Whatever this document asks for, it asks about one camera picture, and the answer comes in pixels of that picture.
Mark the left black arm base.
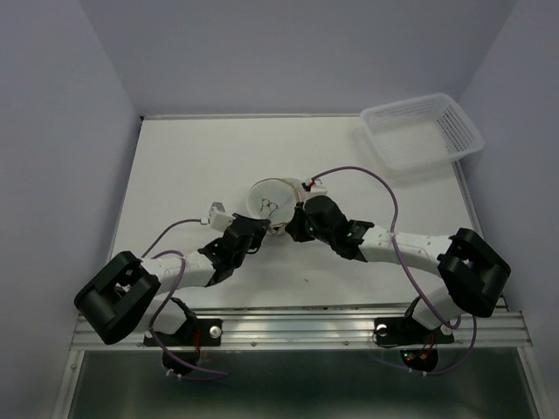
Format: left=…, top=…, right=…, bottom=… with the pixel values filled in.
left=157, top=298, right=223, bottom=348

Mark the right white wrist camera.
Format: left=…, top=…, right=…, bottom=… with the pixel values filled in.
left=301, top=177, right=328, bottom=201

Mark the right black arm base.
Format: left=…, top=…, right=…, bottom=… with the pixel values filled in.
left=372, top=297, right=454, bottom=347

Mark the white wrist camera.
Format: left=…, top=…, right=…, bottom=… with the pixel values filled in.
left=301, top=177, right=328, bottom=201
left=200, top=202, right=235, bottom=232

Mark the white plastic basket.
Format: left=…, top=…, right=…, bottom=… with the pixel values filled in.
left=360, top=93, right=485, bottom=177

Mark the aluminium mounting rail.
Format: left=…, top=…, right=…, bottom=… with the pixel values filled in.
left=72, top=308, right=535, bottom=350

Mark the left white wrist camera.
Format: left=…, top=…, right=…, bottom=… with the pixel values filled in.
left=200, top=202, right=235, bottom=232

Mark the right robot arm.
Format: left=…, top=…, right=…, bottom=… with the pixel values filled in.
left=286, top=196, right=511, bottom=340

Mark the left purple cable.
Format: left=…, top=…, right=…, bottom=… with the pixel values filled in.
left=138, top=216, right=231, bottom=381

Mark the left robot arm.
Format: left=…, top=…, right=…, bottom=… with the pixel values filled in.
left=73, top=214, right=271, bottom=345

